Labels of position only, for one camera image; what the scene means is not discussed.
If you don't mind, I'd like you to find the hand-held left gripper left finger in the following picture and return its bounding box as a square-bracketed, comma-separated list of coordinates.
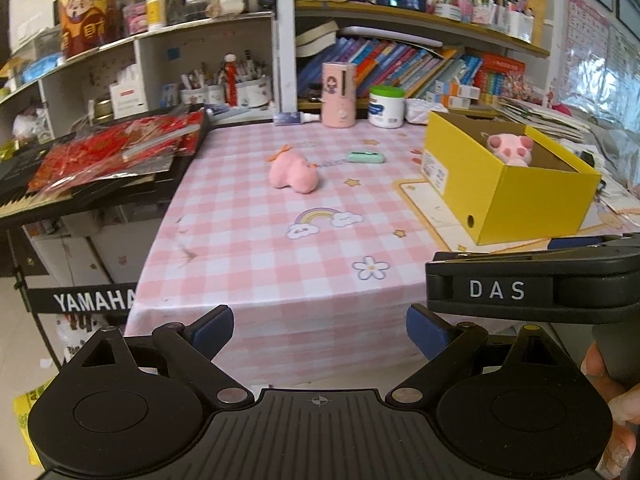
[57, 305, 253, 408]

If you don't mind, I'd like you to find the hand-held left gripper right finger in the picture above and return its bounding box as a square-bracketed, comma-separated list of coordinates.
[387, 304, 576, 406]

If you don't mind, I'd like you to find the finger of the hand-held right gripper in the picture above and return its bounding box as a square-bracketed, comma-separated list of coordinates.
[547, 233, 640, 251]

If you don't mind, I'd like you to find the yellow cardboard box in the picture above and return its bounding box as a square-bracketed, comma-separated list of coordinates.
[420, 110, 603, 246]

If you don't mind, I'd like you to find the pale pink plush pig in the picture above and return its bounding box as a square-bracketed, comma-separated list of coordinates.
[486, 132, 535, 167]

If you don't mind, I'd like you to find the person's right hand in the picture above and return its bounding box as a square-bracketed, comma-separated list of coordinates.
[581, 342, 640, 480]

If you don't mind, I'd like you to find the pink checked tablecloth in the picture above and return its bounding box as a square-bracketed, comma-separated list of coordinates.
[122, 120, 640, 391]

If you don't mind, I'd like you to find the pile of papers and booklets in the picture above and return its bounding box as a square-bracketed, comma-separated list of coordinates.
[492, 95, 596, 143]

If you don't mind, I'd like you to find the black keyboard stand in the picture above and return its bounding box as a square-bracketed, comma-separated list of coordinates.
[5, 210, 141, 366]

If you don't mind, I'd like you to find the pink plush with orange bow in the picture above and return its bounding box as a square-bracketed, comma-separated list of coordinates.
[269, 145, 321, 195]

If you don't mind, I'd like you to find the orange blue white carton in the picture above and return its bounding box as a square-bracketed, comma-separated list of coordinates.
[447, 95, 493, 110]
[434, 79, 482, 99]

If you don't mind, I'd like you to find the red boxed book set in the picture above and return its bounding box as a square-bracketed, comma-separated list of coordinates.
[472, 52, 528, 101]

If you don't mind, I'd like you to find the stack of red packets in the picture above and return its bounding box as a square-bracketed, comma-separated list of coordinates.
[27, 112, 206, 196]

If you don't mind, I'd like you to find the white quilted purse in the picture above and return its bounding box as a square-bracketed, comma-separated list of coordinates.
[404, 99, 451, 124]

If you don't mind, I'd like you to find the yellow plastic bag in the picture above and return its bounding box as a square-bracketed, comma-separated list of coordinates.
[12, 385, 46, 466]

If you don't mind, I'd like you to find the white tube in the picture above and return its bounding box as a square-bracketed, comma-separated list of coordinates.
[272, 111, 321, 126]

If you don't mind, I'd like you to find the white jar green lid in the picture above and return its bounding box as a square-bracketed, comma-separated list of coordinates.
[367, 86, 407, 130]

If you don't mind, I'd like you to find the white pen cup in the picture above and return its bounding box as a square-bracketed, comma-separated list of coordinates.
[180, 82, 226, 107]
[235, 77, 273, 108]

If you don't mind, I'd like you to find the wooden bookshelf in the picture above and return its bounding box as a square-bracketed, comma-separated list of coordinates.
[294, 0, 557, 111]

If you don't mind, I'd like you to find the white red tissue box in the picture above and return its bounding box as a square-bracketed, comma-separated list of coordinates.
[109, 64, 149, 120]

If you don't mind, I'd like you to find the pink cylindrical container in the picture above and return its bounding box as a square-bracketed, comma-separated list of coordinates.
[321, 61, 358, 129]

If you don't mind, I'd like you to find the black electric keyboard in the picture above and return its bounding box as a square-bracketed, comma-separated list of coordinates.
[0, 105, 211, 221]

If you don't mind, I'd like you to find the row of colourful books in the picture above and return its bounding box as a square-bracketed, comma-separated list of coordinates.
[297, 37, 466, 101]

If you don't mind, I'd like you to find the white shelf unit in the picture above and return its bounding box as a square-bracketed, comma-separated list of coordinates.
[0, 10, 281, 141]

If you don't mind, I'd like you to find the white bottle yellow label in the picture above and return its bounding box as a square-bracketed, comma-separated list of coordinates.
[145, 0, 167, 31]

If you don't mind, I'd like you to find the fortune god paper bag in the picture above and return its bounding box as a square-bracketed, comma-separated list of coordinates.
[60, 0, 121, 59]

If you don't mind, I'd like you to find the pink wall poster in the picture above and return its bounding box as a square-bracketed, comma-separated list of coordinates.
[565, 0, 640, 111]

